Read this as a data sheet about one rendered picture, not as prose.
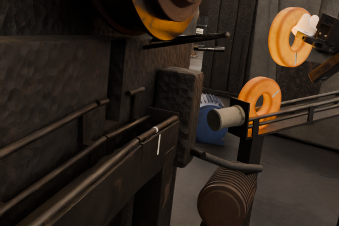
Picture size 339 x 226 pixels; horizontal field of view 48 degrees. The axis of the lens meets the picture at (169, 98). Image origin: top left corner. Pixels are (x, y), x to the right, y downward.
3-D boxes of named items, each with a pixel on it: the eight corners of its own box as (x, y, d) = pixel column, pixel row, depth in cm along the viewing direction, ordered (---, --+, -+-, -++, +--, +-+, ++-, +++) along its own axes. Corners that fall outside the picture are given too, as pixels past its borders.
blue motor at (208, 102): (185, 147, 282) (191, 101, 275) (183, 125, 338) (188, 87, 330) (227, 151, 282) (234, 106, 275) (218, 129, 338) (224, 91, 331)
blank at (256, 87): (245, 137, 114) (253, 140, 112) (228, 98, 107) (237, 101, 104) (278, 105, 120) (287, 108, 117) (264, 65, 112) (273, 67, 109)
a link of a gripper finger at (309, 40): (305, 30, 98) (333, 43, 92) (303, 37, 99) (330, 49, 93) (294, 29, 96) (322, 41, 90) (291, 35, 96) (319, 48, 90)
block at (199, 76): (144, 160, 97) (154, 67, 92) (156, 151, 105) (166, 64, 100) (184, 170, 94) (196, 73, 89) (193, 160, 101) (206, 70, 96)
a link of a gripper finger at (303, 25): (297, 8, 100) (326, 20, 93) (289, 30, 102) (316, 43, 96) (289, 7, 98) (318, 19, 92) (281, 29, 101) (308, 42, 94)
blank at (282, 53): (269, 7, 97) (280, 7, 94) (306, 6, 106) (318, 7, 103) (265, 68, 101) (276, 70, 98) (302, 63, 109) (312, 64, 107)
